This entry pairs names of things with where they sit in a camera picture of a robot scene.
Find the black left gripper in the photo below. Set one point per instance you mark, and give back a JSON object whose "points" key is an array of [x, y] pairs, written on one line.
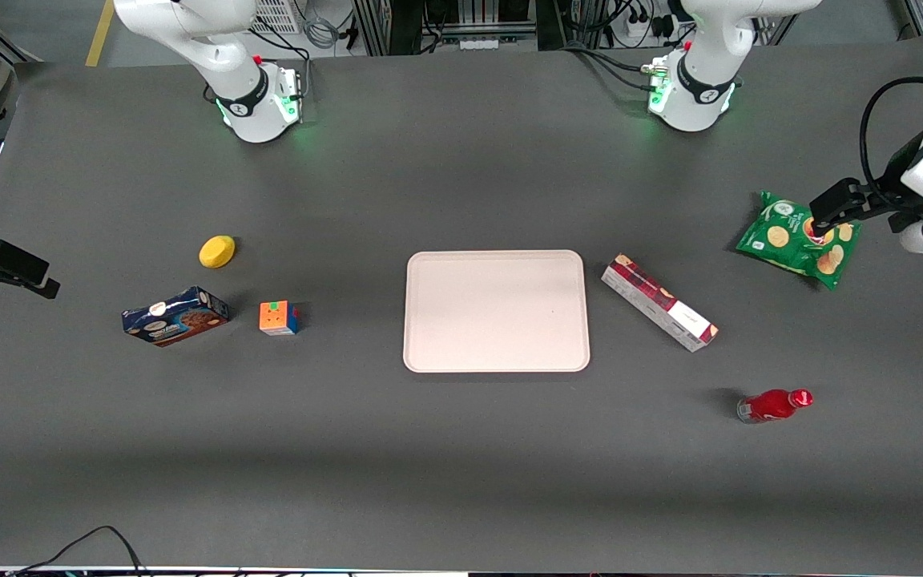
{"points": [[888, 196]]}

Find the red cookie box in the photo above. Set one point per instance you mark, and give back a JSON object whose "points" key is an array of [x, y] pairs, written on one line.
{"points": [[654, 300]]}

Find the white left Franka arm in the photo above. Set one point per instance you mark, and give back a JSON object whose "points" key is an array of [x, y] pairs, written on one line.
{"points": [[698, 96]]}

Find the blue cookie box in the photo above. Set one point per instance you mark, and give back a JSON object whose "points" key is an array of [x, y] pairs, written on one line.
{"points": [[177, 319]]}

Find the beige plastic tray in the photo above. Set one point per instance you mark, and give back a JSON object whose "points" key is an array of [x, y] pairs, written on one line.
{"points": [[493, 312]]}

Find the green chips bag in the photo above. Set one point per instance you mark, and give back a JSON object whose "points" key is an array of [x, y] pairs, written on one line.
{"points": [[782, 240]]}

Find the red drink bottle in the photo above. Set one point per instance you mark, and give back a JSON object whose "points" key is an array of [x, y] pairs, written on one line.
{"points": [[770, 405]]}

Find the colourful puzzle cube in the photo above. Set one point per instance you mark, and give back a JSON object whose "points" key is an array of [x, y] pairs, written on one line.
{"points": [[276, 319]]}

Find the white power strip with plugs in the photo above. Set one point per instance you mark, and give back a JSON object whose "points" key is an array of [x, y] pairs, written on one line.
{"points": [[638, 30]]}

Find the small white power strip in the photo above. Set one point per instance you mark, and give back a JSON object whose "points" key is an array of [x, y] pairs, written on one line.
{"points": [[479, 43]]}

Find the aluminium frame rack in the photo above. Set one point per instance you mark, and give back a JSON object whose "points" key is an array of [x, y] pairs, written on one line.
{"points": [[365, 24]]}

